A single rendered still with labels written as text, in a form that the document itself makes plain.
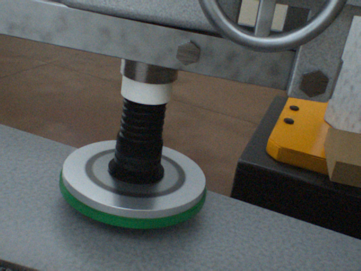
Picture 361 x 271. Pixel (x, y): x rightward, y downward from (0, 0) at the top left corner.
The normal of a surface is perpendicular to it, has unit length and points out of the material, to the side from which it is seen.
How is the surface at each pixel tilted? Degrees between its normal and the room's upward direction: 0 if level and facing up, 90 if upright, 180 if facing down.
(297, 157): 90
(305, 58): 90
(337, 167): 90
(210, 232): 0
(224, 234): 0
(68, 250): 0
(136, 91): 90
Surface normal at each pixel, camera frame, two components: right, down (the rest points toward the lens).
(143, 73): -0.17, 0.37
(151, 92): 0.22, 0.42
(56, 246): 0.15, -0.91
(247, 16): -0.39, 0.32
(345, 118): -0.97, -0.06
